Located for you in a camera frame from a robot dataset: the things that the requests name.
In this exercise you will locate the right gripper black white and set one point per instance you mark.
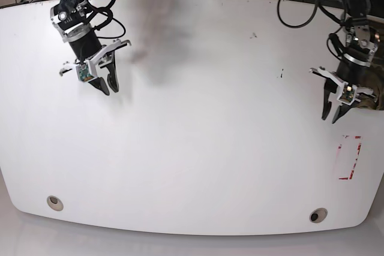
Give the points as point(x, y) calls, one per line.
point(97, 56)

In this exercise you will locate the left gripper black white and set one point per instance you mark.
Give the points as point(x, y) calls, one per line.
point(365, 78)

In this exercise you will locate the camouflage t-shirt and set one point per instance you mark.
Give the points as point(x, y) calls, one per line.
point(367, 49)

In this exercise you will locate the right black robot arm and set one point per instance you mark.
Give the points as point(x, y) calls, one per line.
point(94, 36)

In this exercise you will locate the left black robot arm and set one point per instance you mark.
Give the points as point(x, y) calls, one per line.
point(355, 13)

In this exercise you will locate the red tape rectangle marking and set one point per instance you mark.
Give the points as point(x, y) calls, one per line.
point(347, 156)

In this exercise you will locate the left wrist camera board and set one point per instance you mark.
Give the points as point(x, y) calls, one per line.
point(347, 94)

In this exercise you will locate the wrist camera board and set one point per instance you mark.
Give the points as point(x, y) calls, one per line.
point(347, 94)
point(83, 73)

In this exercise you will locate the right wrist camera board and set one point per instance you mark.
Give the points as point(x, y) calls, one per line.
point(83, 73)

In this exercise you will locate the right table cable grommet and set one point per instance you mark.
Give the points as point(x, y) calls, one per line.
point(318, 215)

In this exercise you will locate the table cable grommet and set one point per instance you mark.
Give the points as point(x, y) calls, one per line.
point(318, 215)
point(55, 203)

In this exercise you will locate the left table cable grommet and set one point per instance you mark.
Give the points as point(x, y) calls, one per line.
point(55, 203)

